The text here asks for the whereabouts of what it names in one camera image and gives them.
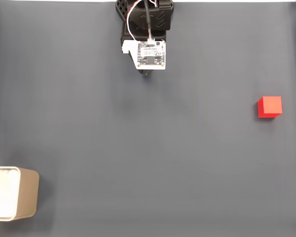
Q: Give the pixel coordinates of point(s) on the red cube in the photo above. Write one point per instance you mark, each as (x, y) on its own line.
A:
(271, 106)

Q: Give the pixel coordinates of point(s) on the beige box with white inside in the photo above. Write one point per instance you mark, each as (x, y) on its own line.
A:
(27, 195)

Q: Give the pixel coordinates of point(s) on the dark grey mat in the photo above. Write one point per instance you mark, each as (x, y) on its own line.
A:
(148, 148)

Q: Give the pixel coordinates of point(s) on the white camera board with mount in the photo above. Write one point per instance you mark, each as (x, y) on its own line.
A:
(150, 54)

